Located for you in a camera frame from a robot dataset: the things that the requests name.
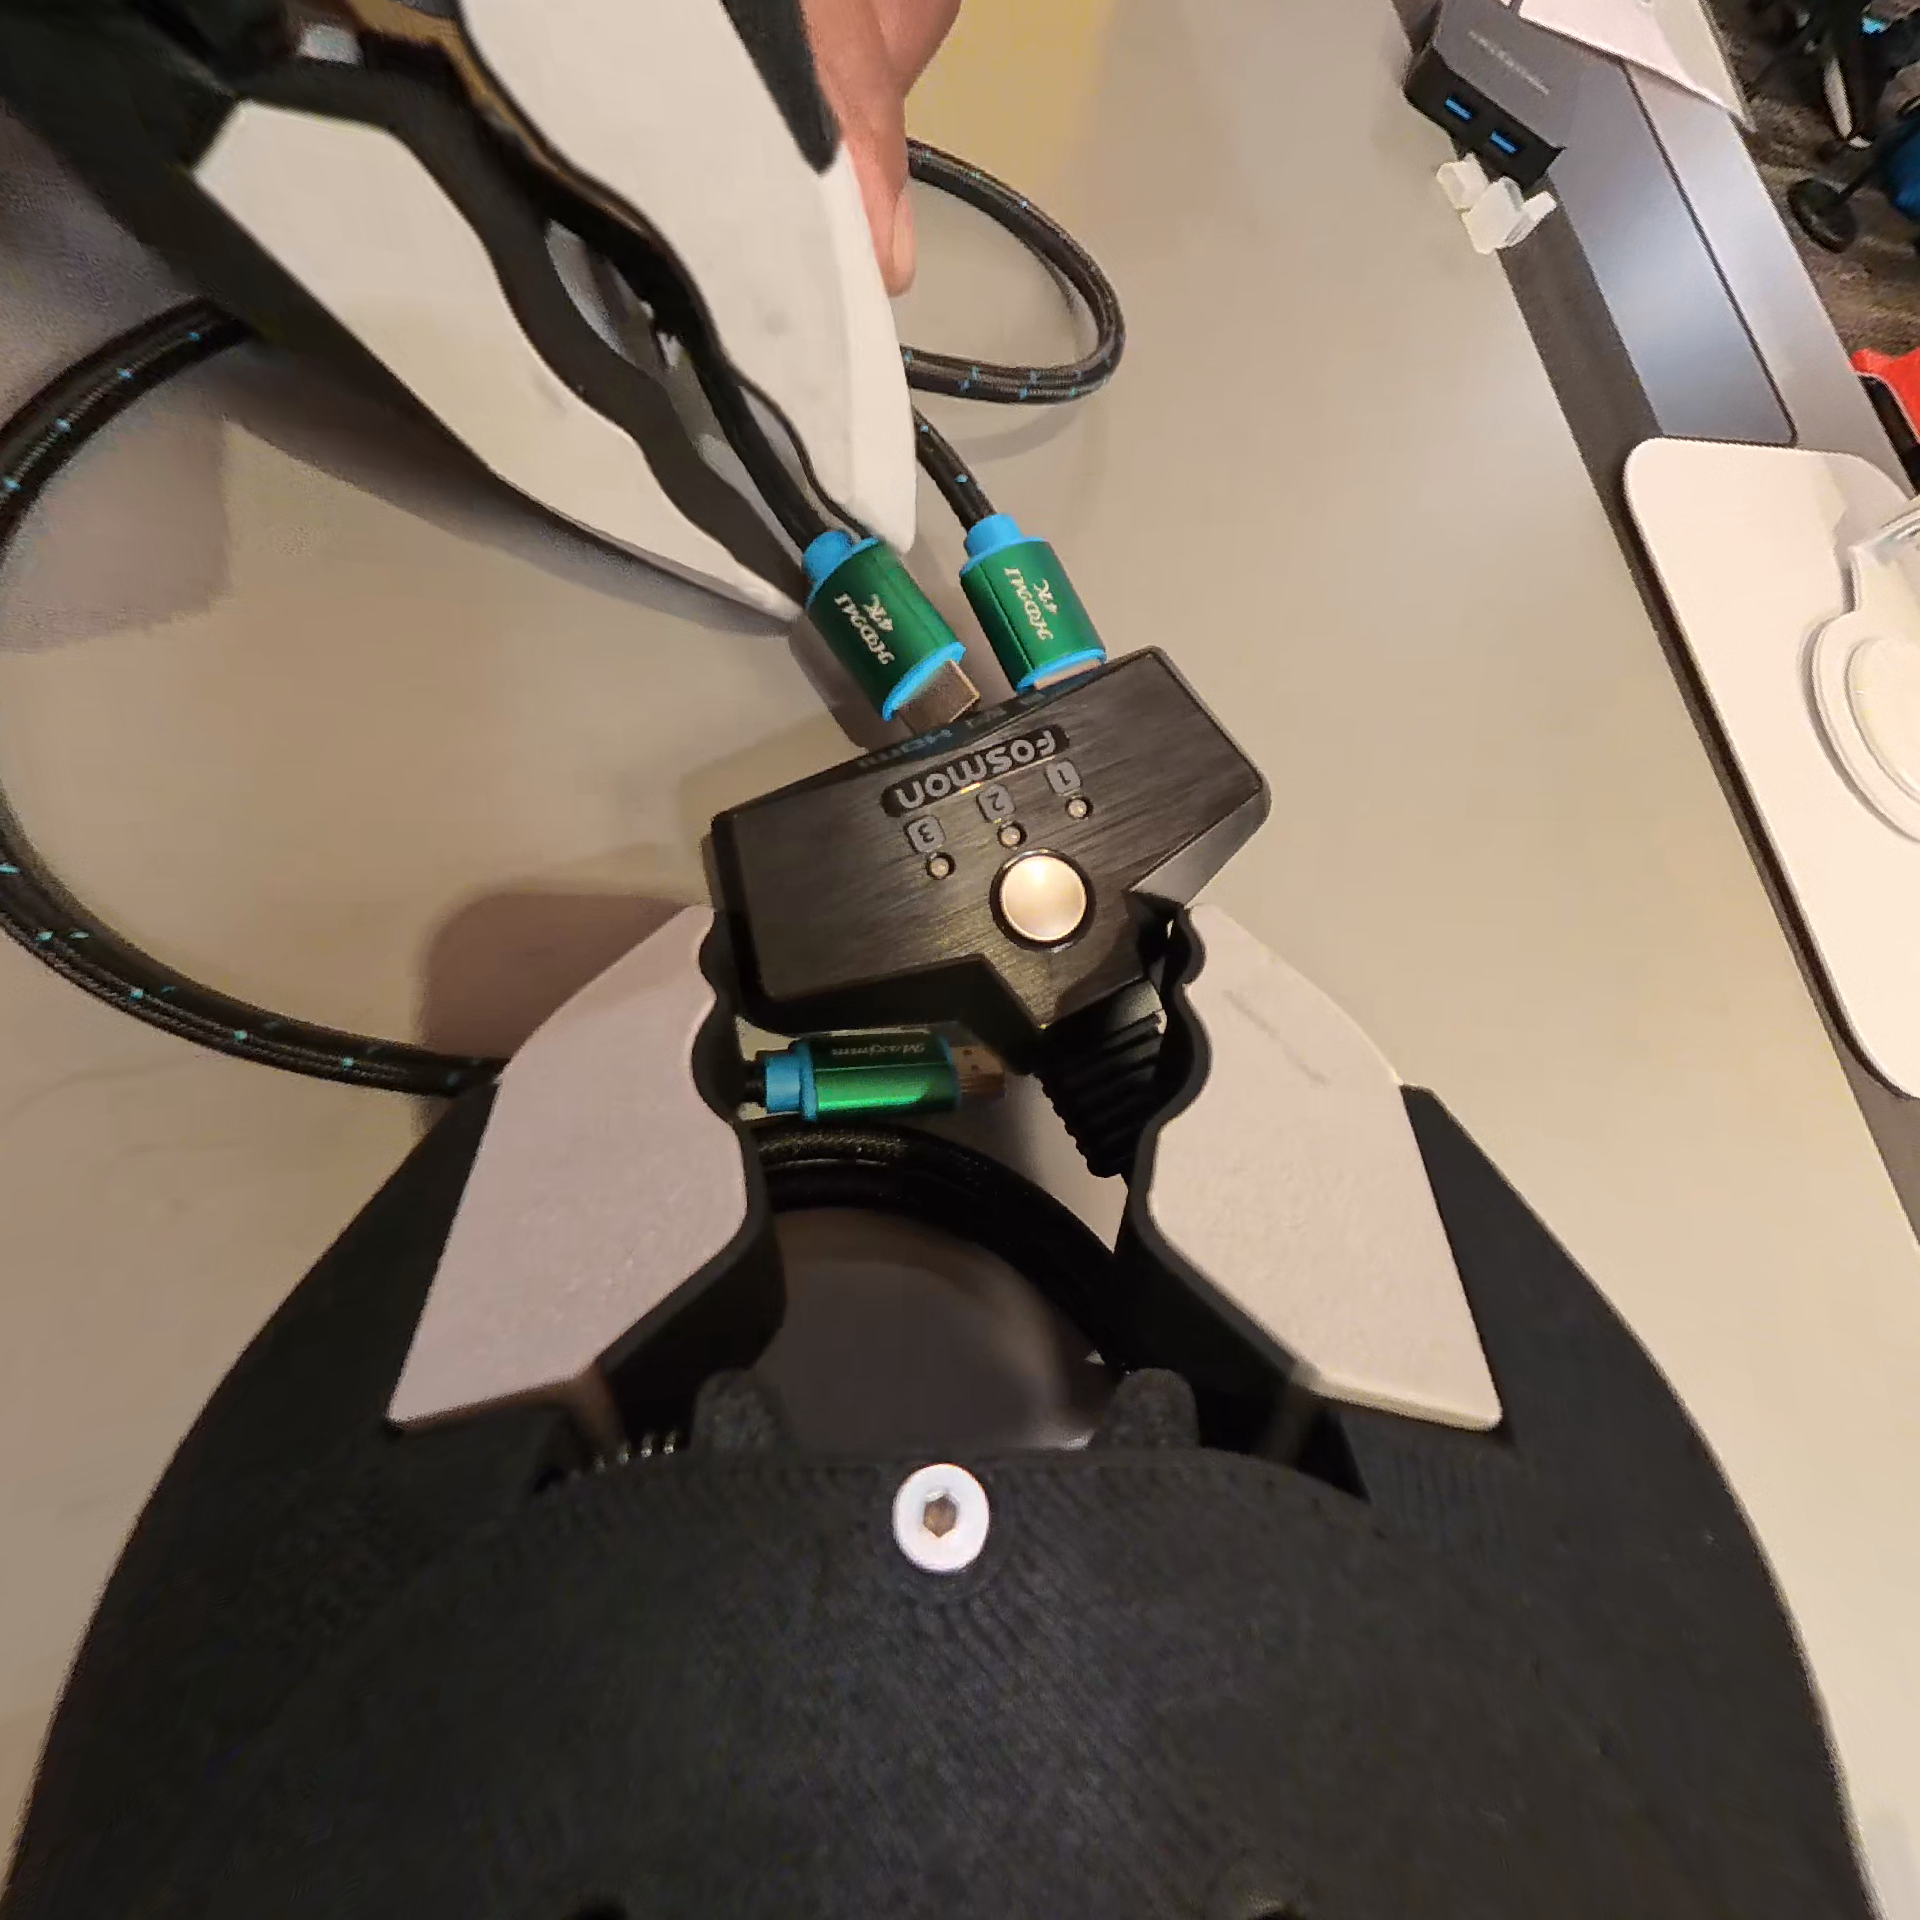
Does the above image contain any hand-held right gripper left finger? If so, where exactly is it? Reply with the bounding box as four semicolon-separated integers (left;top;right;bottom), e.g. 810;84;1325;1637
387;902;793;1444

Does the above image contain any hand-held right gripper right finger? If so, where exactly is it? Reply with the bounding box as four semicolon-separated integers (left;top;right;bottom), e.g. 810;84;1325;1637
1113;900;1506;1449

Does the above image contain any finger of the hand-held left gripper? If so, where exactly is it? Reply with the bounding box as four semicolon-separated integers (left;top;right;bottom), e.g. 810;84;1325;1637
188;97;804;620
451;0;922;549

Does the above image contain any black HDMI switch box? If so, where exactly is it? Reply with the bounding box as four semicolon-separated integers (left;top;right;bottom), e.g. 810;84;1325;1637
702;644;1278;1051

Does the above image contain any green hdmi plug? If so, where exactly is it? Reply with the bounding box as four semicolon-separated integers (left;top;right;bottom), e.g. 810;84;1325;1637
644;257;988;729
897;140;1130;694

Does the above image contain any green HDMI plug, inserted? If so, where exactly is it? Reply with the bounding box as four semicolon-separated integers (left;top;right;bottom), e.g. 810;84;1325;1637
897;140;1130;694

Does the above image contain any grey USB hub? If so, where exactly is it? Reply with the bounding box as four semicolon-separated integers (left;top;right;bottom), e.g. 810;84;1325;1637
1401;0;1572;189

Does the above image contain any person's left hand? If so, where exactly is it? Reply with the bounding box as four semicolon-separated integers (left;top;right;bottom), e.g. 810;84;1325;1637
831;0;964;297

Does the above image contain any white rounded pad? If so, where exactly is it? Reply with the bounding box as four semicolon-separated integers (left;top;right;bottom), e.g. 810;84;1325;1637
1622;434;1920;1100

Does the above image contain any clear acrylic stand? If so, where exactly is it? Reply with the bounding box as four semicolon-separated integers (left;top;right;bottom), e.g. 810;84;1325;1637
1798;486;1920;842

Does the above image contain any white plastic clip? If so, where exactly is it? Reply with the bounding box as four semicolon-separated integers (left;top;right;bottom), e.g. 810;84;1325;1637
1430;150;1557;257

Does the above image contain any white paper sheet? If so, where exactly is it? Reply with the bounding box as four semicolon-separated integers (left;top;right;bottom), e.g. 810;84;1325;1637
1559;0;1758;118

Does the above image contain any grey metal plate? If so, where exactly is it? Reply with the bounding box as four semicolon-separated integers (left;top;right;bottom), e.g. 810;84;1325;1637
1628;67;1839;452

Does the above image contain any blue object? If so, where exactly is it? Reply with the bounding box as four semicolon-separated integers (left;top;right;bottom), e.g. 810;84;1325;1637
1857;82;1920;204

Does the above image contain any black ribbed switch pigtail cable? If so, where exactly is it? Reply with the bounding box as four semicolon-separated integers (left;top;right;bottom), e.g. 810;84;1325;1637
1030;961;1178;1186

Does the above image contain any green-plug braided HDMI cable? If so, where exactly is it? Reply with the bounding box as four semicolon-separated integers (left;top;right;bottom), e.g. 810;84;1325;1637
0;293;1010;1126

